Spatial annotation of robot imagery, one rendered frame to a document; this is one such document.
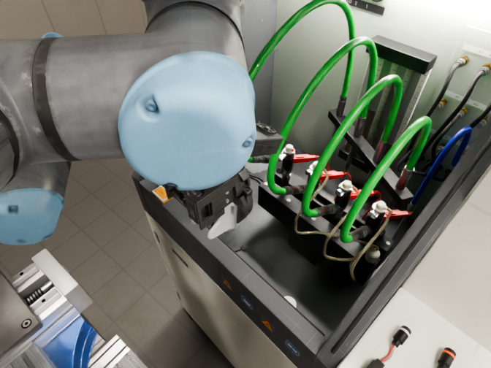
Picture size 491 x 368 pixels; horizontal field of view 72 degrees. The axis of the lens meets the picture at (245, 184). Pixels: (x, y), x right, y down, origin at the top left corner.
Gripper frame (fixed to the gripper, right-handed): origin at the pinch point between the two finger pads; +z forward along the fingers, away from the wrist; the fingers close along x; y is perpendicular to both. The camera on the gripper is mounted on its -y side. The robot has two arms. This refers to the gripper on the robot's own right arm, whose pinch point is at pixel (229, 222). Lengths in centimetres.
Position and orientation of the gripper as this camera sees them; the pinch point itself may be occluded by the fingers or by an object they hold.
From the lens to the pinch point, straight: 51.7
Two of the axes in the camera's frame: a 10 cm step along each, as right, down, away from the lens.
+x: 6.9, 5.3, -4.9
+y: -7.2, 5.2, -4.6
